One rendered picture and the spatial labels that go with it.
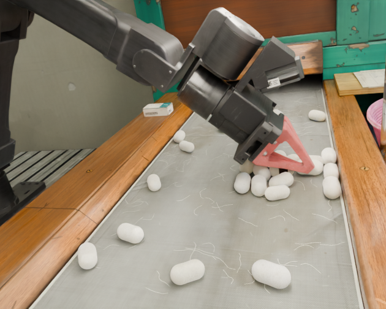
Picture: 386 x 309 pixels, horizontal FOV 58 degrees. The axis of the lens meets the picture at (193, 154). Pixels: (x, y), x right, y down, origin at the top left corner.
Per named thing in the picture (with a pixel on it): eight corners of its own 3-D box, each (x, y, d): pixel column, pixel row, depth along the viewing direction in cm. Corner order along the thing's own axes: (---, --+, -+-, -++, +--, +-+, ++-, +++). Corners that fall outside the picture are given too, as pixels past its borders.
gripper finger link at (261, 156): (326, 138, 50) (273, 99, 49) (331, 160, 44) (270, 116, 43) (295, 170, 53) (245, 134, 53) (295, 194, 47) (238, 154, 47)
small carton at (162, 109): (144, 117, 79) (142, 108, 78) (149, 111, 82) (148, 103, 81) (168, 115, 77) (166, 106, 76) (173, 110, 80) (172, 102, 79)
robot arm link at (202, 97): (245, 78, 47) (204, 48, 47) (239, 89, 42) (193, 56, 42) (217, 116, 51) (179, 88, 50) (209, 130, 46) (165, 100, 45)
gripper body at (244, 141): (280, 105, 50) (238, 75, 50) (276, 131, 41) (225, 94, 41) (252, 138, 53) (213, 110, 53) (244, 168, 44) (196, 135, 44)
